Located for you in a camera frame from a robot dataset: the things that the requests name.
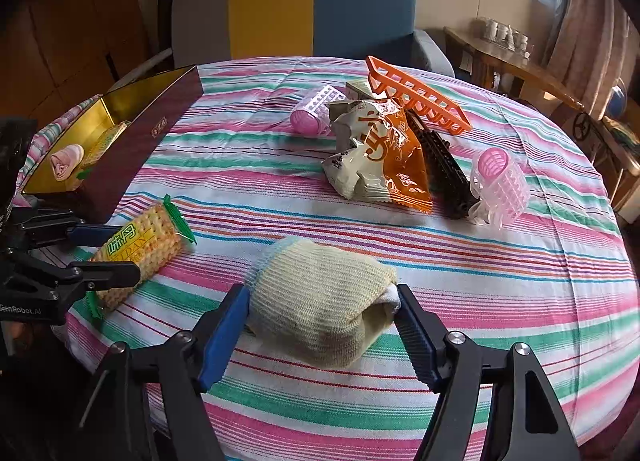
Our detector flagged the cracker pack green label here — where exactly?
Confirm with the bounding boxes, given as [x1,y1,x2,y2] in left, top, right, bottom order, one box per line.
[85,195,196,319]

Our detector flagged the cream sock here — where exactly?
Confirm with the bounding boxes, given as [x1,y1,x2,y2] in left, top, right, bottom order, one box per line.
[244,237,401,369]

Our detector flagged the pink sock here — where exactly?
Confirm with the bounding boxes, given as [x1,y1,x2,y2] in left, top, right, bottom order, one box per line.
[50,144,85,182]

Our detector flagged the black hair comb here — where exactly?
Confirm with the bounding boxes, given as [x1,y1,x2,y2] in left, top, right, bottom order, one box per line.
[407,110,478,220]

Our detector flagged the pink hair roller with clip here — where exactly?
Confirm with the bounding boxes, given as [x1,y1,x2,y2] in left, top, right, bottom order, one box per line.
[469,147,530,228]

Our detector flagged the orange white snack bag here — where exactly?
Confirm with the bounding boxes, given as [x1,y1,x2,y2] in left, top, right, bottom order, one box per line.
[321,99,433,213]

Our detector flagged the orange plastic comb clip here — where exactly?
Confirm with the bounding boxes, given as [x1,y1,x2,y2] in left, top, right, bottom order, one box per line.
[366,56,472,135]

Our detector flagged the small green cream carton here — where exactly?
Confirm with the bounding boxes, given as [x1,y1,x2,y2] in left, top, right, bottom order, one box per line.
[345,80,374,100]

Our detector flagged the gold maroon tin box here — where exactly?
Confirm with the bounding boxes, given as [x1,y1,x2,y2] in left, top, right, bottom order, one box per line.
[22,66,203,223]

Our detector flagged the striped pink green tablecloth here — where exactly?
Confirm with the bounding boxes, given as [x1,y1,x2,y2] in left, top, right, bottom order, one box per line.
[53,57,639,460]

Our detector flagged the wooden wardrobe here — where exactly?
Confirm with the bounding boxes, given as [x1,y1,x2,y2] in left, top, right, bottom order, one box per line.
[0,0,151,125]

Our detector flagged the wooden side table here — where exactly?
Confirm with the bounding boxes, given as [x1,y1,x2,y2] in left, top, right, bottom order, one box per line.
[444,27,584,111]

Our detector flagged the white cups on table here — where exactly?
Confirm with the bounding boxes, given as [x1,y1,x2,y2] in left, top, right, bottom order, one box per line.
[482,17,532,59]

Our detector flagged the grey yellow blue armchair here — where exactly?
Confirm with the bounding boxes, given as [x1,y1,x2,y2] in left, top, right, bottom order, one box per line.
[118,0,454,85]

